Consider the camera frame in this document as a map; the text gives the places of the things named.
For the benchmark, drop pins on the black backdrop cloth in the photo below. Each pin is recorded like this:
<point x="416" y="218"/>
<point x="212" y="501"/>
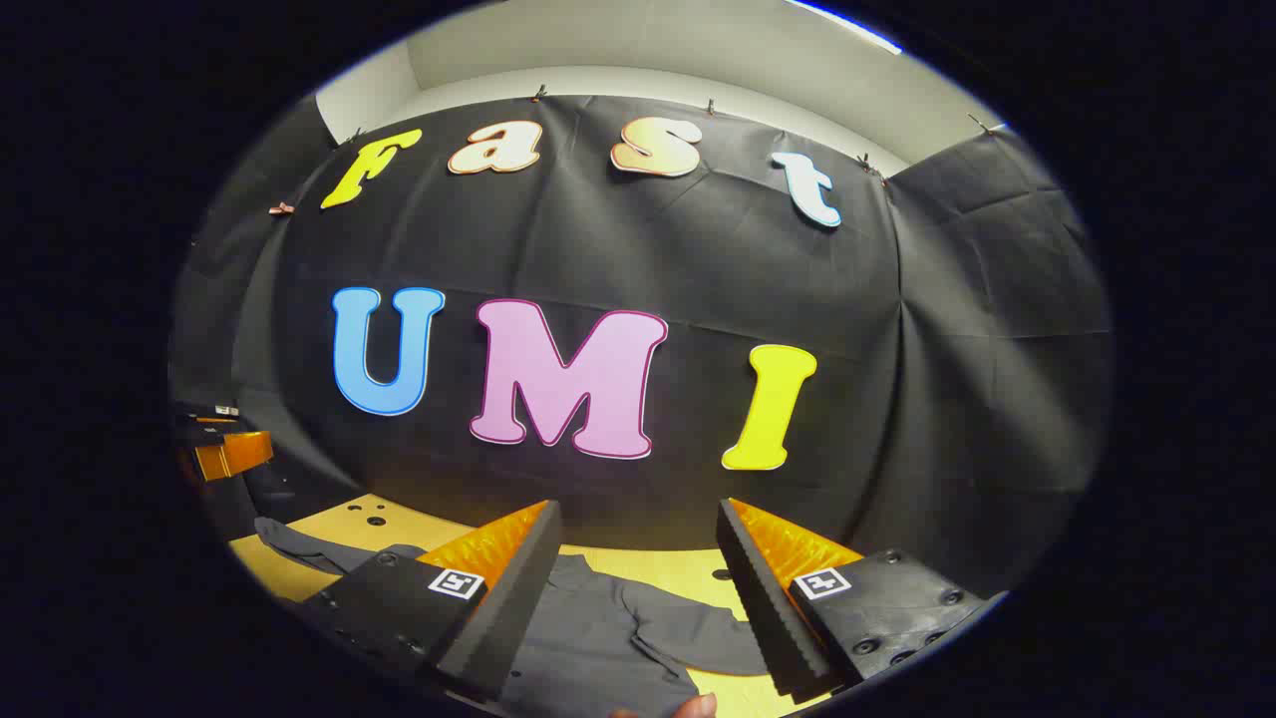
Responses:
<point x="698" y="259"/>

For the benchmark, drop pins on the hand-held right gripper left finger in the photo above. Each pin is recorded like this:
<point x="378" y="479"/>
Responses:
<point x="503" y="608"/>

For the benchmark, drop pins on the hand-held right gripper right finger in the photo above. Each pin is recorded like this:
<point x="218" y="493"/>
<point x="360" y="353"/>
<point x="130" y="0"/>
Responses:
<point x="763" y="598"/>

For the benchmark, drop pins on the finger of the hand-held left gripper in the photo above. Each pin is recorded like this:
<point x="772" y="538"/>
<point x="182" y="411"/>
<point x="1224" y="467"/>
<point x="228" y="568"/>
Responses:
<point x="234" y="455"/>
<point x="211" y="422"/>

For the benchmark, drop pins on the grey collared shirt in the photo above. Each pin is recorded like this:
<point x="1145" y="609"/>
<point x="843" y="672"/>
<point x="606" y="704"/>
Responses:
<point x="598" y="638"/>

